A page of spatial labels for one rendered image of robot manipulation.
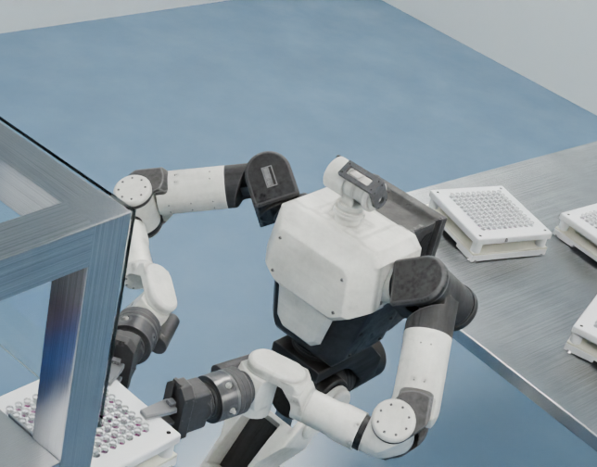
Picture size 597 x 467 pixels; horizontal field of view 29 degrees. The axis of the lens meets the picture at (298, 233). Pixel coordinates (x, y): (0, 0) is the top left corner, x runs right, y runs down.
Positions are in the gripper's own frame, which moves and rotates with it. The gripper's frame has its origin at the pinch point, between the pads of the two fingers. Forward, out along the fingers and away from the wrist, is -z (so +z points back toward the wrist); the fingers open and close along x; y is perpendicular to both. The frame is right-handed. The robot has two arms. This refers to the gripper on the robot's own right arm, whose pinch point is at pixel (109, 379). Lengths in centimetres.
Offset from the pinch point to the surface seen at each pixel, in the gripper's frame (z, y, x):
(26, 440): -45, 0, -23
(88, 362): -45, -6, -38
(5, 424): -43.2, 3.9, -22.6
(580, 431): 51, -94, 17
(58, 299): -45, -1, -46
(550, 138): 400, -118, 93
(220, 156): 286, 29, 97
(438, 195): 123, -53, 7
